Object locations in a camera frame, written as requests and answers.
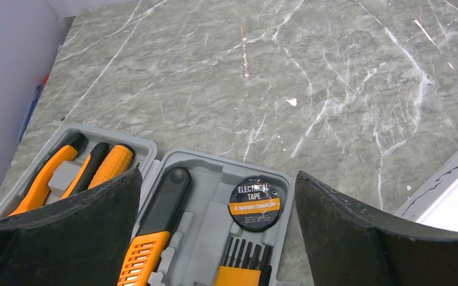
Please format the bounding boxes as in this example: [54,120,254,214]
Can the black screwdriver bit set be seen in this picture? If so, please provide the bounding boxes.
[213,237,273,286]

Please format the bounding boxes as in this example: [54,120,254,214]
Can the grey plastic tool tray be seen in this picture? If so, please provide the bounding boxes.
[0,123,295,285]

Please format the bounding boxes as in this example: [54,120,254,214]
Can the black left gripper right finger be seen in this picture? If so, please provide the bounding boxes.
[295,171,458,285]

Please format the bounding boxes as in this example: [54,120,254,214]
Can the orange black screwdriver in tray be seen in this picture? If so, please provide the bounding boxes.
[88,144,135,189]

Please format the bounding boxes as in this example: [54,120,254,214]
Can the orange black pliers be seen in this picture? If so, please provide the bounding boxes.
[11,132,110,216]

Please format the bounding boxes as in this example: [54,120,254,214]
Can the black orange utility knife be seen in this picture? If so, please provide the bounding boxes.
[117,167,193,285]

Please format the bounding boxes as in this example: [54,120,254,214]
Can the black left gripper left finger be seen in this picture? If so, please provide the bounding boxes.
[0,168,142,285]

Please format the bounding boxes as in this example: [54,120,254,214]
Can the black electrical tape roll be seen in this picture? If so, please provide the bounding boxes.
[228,178,283,232]

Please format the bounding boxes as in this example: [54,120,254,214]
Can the white power strip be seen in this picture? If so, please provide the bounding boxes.
[394,151,458,232]

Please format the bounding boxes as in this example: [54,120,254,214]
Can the blue red pen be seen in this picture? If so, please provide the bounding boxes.
[19,74,49,141]

